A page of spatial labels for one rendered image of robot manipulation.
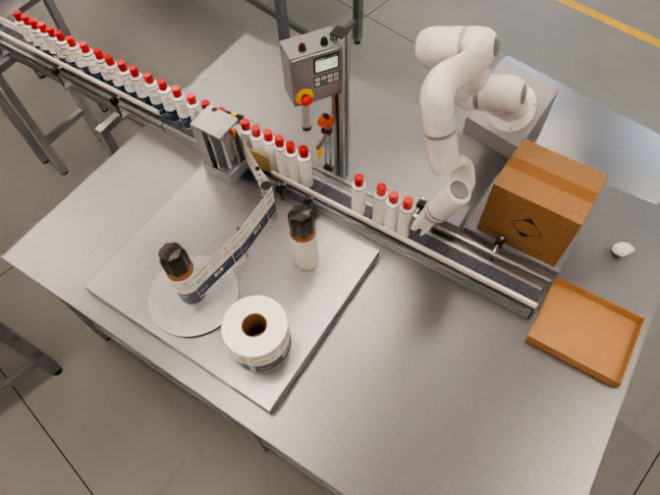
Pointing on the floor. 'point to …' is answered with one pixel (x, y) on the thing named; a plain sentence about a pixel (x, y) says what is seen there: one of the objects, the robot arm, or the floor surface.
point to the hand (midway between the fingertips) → (415, 229)
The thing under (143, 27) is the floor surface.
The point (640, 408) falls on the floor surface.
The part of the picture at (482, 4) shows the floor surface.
